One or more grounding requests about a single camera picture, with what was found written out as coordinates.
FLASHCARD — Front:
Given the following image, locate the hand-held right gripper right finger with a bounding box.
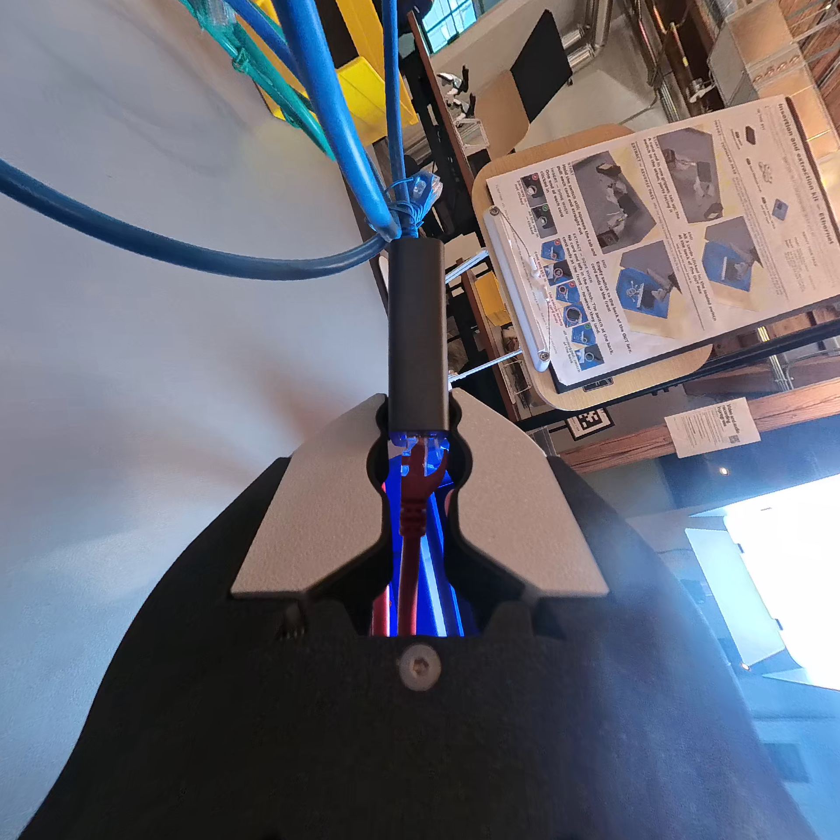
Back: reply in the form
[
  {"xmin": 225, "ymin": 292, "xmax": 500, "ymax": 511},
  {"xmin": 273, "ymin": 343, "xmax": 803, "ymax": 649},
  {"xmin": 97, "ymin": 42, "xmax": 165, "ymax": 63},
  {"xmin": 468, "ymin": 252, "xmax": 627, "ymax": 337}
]
[{"xmin": 448, "ymin": 387, "xmax": 611, "ymax": 601}]

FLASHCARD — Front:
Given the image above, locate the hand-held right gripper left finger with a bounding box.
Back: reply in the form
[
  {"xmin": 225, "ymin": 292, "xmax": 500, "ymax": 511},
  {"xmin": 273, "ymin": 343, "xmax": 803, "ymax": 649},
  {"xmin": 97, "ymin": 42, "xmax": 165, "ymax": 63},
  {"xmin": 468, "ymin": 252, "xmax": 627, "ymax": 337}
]
[{"xmin": 230, "ymin": 392, "xmax": 392, "ymax": 601}]

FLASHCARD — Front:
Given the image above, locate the red ethernet cable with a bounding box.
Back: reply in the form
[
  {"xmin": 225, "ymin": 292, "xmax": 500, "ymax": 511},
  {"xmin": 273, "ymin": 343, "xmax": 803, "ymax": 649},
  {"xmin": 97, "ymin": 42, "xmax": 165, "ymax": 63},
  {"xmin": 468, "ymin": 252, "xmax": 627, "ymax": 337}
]
[{"xmin": 371, "ymin": 436, "xmax": 454, "ymax": 637}]

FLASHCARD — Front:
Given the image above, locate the blue plastic bin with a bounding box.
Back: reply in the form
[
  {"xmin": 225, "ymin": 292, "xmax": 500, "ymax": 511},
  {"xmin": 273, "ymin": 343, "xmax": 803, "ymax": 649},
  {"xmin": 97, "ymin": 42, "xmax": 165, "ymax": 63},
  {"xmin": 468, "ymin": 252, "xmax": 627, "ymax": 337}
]
[{"xmin": 387, "ymin": 453, "xmax": 468, "ymax": 637}]

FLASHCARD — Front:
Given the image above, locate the black ethernet coupler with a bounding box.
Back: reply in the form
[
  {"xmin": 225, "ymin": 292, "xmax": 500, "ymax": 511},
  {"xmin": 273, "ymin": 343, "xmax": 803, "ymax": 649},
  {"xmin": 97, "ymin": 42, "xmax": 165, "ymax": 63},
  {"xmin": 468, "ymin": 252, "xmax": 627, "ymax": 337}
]
[{"xmin": 387, "ymin": 238, "xmax": 452, "ymax": 434}]

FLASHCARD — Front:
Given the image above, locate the blue ethernet cable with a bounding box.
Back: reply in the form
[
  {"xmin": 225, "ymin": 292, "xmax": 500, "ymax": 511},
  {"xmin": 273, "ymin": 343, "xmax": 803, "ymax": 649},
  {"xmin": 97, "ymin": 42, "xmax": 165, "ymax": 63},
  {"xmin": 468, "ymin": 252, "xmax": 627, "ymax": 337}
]
[{"xmin": 0, "ymin": 0, "xmax": 447, "ymax": 280}]

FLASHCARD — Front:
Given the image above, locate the yellow plastic bin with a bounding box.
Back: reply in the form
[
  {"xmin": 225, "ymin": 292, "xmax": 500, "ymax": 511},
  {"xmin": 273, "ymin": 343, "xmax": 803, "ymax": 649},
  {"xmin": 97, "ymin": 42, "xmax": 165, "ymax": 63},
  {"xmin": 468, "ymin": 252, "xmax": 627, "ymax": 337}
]
[{"xmin": 233, "ymin": 0, "xmax": 421, "ymax": 145}]

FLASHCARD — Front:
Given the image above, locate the green ethernet cable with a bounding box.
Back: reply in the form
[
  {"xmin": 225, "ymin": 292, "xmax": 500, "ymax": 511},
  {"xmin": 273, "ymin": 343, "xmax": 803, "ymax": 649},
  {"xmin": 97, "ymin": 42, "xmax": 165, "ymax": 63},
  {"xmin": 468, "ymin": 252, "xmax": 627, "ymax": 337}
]
[{"xmin": 177, "ymin": 0, "xmax": 336, "ymax": 158}]

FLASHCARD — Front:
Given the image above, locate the fiducial marker tag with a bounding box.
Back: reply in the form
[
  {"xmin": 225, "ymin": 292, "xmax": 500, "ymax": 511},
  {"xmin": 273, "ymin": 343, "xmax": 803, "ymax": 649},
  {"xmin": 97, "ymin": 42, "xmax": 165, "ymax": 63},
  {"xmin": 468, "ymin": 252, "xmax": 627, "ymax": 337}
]
[{"xmin": 566, "ymin": 408, "xmax": 615, "ymax": 441}]

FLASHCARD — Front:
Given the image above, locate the wooden beam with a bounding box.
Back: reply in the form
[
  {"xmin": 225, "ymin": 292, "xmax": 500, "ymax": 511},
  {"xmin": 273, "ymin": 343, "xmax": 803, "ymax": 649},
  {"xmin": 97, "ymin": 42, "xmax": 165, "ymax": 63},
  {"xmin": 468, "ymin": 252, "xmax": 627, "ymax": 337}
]
[{"xmin": 558, "ymin": 377, "xmax": 840, "ymax": 475}]

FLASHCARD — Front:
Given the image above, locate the white paper notice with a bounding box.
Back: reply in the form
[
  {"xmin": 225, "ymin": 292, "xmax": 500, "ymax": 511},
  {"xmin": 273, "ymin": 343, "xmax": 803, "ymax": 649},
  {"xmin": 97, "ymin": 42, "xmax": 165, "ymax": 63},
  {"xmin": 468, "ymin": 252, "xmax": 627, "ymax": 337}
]
[{"xmin": 664, "ymin": 397, "xmax": 762, "ymax": 459}]

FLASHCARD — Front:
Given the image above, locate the white document stand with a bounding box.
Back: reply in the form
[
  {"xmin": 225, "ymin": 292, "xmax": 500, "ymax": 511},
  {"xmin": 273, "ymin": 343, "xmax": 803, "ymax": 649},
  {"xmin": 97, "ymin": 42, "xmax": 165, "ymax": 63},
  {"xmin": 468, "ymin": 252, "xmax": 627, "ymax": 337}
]
[{"xmin": 446, "ymin": 205, "xmax": 553, "ymax": 382}]

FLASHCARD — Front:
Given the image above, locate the bright light panel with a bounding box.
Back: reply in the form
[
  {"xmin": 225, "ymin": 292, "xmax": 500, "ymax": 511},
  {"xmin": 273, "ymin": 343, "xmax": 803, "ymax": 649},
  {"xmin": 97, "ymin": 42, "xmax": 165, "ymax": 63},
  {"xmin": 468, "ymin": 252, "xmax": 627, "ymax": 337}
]
[{"xmin": 686, "ymin": 478, "xmax": 840, "ymax": 691}]

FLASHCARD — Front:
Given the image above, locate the printed instruction sheet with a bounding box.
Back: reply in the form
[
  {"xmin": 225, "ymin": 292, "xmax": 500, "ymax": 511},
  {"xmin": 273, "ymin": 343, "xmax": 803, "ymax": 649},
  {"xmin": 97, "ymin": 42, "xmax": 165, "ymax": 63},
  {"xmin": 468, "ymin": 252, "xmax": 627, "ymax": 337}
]
[{"xmin": 486, "ymin": 95, "xmax": 840, "ymax": 388}]

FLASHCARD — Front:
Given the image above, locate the wooden and black chair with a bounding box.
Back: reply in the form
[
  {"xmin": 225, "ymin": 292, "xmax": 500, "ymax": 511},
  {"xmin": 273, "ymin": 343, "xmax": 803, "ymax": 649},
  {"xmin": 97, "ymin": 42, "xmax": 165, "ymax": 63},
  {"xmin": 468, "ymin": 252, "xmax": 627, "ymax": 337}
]
[{"xmin": 476, "ymin": 10, "xmax": 573, "ymax": 153}]

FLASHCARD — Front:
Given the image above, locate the window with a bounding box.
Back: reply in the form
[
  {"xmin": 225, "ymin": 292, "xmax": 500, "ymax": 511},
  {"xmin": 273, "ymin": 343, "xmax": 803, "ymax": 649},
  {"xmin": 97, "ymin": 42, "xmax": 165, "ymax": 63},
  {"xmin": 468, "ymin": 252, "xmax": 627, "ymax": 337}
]
[{"xmin": 420, "ymin": 0, "xmax": 477, "ymax": 53}]

